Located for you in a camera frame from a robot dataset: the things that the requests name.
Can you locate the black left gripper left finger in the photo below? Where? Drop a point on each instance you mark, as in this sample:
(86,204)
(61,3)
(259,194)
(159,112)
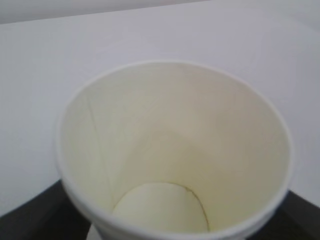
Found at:
(48,216)

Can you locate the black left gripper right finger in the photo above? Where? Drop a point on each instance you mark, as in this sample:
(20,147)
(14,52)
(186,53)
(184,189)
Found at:
(296,219)

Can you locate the white paper cup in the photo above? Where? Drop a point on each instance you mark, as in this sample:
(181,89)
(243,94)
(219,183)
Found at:
(171,150)

